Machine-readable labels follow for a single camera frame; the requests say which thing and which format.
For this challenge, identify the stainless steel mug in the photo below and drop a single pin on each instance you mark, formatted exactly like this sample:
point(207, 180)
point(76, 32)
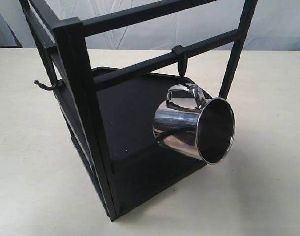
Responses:
point(195, 126)

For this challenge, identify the black front hook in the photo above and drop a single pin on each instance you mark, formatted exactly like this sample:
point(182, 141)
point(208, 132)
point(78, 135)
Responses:
point(182, 59)

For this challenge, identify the black side hook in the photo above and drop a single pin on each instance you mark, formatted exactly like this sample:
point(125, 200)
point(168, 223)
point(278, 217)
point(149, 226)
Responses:
point(49, 67)

